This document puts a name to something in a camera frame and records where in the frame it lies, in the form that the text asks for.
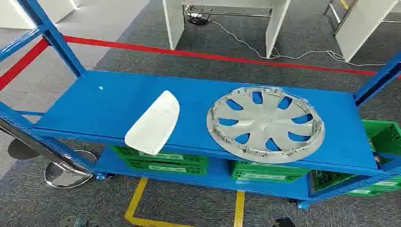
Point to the short red barrier belt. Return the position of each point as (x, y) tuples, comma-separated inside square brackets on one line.
[(18, 67)]

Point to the chrome stanchion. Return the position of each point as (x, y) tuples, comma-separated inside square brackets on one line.
[(69, 175)]

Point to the white plastic cover part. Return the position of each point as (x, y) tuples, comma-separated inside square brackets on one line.
[(153, 125)]

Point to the green plastic crate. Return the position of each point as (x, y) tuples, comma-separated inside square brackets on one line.
[(197, 159), (250, 167), (235, 177), (376, 128), (325, 180), (385, 190), (137, 166)]

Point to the black floor device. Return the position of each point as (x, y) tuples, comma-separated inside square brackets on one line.
[(199, 20)]

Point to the long red barrier belt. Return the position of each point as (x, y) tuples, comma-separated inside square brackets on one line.
[(219, 58)]

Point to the white desk with metal bar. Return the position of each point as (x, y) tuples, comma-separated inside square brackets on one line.
[(175, 22)]

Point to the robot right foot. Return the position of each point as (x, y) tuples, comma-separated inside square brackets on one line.
[(283, 223)]

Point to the silver wheel hubcap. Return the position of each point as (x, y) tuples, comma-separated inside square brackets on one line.
[(266, 125)]

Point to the blue metal shelf rack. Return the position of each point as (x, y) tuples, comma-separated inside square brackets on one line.
[(109, 103)]

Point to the white cabinet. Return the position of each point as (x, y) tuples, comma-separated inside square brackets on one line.
[(18, 12)]

